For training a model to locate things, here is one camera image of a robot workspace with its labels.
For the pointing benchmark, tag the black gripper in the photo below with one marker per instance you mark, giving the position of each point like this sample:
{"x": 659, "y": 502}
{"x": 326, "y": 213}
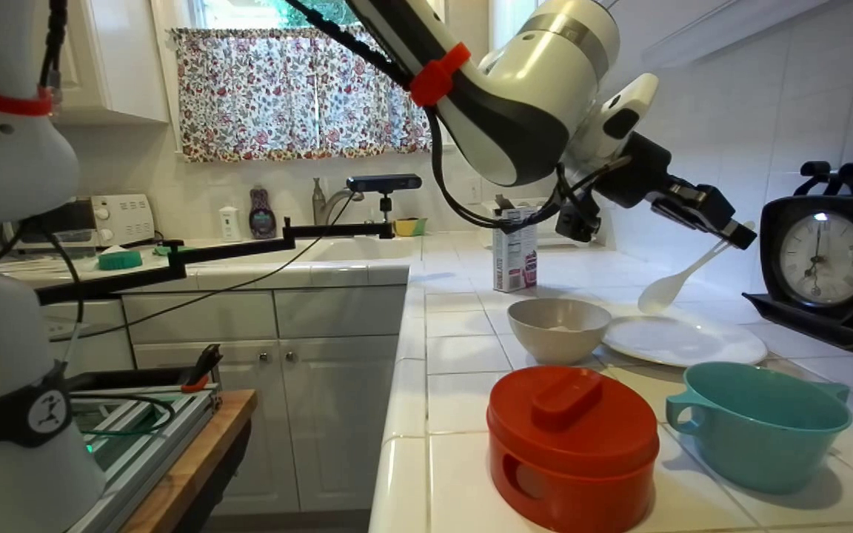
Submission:
{"x": 678, "y": 193}

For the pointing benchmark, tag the white plastic spoon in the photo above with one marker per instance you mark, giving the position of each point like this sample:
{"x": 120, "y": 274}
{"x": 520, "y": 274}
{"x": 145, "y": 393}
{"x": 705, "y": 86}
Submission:
{"x": 660, "y": 295}

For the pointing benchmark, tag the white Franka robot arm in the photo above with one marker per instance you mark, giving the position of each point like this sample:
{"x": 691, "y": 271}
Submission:
{"x": 533, "y": 90}

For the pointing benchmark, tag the white plate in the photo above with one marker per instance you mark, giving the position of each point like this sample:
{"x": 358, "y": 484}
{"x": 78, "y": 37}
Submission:
{"x": 683, "y": 344}

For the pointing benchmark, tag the black kitchen scale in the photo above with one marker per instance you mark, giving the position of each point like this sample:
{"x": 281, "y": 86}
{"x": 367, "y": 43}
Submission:
{"x": 828, "y": 259}

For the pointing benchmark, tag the cream bowl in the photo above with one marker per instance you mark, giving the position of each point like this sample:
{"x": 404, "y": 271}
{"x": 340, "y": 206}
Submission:
{"x": 554, "y": 336}

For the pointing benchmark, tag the white upper cabinet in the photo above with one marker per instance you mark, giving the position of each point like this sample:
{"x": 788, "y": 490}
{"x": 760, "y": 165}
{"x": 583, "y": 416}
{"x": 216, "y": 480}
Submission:
{"x": 109, "y": 59}
{"x": 724, "y": 30}

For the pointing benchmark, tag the white cabinet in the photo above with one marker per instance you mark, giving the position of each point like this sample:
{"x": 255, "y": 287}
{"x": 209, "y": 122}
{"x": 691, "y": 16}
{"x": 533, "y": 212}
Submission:
{"x": 109, "y": 59}
{"x": 326, "y": 394}
{"x": 724, "y": 30}

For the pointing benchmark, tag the granulated sugar carton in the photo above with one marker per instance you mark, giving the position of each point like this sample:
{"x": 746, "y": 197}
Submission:
{"x": 517, "y": 259}

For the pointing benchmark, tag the orange pot with lid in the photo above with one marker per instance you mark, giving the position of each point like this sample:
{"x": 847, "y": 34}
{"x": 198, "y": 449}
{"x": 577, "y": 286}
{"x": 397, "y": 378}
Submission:
{"x": 576, "y": 462}

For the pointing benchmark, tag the yellow green sponge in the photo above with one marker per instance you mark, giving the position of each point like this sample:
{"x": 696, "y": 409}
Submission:
{"x": 409, "y": 227}

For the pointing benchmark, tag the metal faucet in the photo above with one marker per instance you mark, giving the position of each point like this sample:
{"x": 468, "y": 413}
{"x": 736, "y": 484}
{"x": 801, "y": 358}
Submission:
{"x": 317, "y": 203}

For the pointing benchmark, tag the white lower cabinet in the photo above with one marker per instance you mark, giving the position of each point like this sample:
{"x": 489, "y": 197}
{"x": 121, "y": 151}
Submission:
{"x": 326, "y": 394}

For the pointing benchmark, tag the dark soap bottle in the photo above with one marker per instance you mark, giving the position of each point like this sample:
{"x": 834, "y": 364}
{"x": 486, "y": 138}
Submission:
{"x": 262, "y": 213}

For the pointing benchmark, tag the floral curtain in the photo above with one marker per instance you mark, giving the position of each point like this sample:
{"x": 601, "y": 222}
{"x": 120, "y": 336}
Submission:
{"x": 249, "y": 98}

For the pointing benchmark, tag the window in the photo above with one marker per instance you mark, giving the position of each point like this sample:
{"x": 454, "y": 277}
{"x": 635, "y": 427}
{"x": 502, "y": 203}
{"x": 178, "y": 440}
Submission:
{"x": 237, "y": 12}

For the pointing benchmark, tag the red black pliers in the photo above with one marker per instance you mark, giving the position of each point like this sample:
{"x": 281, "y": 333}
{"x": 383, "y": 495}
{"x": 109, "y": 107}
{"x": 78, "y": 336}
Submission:
{"x": 201, "y": 367}

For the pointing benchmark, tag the wooden table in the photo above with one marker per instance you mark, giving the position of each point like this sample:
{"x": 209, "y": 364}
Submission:
{"x": 191, "y": 462}

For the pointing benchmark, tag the white toaster oven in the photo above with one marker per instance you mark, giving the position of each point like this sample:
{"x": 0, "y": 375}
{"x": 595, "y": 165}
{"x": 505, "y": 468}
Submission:
{"x": 126, "y": 213}

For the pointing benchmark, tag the teal tape roll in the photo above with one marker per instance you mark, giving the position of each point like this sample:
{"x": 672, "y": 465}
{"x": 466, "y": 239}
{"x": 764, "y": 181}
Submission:
{"x": 120, "y": 259}

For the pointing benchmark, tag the grey green framed panel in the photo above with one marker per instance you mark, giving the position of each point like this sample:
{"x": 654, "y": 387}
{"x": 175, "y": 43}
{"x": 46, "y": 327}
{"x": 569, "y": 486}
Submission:
{"x": 139, "y": 455}

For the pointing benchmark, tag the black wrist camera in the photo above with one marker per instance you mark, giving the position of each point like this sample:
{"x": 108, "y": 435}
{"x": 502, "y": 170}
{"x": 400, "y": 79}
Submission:
{"x": 577, "y": 221}

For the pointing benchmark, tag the black stereo camera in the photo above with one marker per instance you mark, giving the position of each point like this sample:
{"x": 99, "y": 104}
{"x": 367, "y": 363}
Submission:
{"x": 386, "y": 181}

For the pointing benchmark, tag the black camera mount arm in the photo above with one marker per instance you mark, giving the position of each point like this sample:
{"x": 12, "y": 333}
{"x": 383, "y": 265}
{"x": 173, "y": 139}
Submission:
{"x": 237, "y": 246}

